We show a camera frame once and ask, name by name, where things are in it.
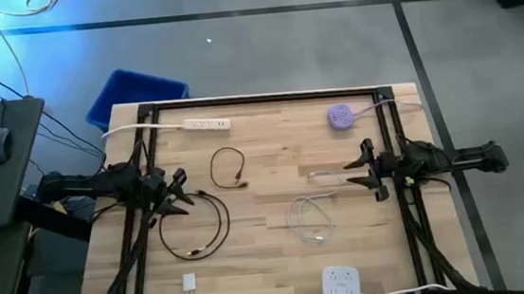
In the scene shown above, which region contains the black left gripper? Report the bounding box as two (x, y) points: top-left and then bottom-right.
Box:
(137, 165), (198, 221)

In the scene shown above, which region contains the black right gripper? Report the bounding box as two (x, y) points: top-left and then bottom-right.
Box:
(340, 135), (408, 206)

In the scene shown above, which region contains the long black USB cable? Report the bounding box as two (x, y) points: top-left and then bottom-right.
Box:
(154, 186), (235, 266)

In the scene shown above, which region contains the short black USB cable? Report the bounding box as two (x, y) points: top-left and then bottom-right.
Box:
(207, 145), (250, 193)

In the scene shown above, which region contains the white USB cable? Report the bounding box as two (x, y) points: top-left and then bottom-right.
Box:
(282, 168), (349, 248)

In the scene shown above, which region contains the small white USB charger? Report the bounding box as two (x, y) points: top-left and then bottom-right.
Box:
(181, 272), (199, 294)

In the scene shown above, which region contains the long white power strip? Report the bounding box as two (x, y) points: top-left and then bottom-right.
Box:
(99, 115), (233, 143)

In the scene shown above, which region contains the square white power hub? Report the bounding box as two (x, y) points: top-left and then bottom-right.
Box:
(319, 254), (451, 294)

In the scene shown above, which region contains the round purple power hub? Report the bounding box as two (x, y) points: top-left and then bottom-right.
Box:
(326, 95), (427, 135)

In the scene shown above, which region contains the blue plastic bin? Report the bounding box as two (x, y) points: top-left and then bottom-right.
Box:
(81, 63), (193, 135)

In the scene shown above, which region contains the black desk support beam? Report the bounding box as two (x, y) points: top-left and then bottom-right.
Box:
(11, 188), (95, 248)

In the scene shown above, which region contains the small black power brick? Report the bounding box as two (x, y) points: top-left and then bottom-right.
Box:
(19, 182), (42, 201)

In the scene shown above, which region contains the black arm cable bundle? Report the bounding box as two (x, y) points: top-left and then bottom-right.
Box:
(402, 193), (483, 294)
(75, 206), (172, 294)

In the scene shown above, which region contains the black aluminium table frame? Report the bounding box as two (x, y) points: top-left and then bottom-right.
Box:
(61, 74), (483, 294)

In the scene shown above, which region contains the thin black floor cable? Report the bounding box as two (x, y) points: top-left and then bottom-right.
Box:
(0, 41), (109, 180)

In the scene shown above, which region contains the white floor cable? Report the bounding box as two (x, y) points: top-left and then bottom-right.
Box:
(0, 0), (73, 101)

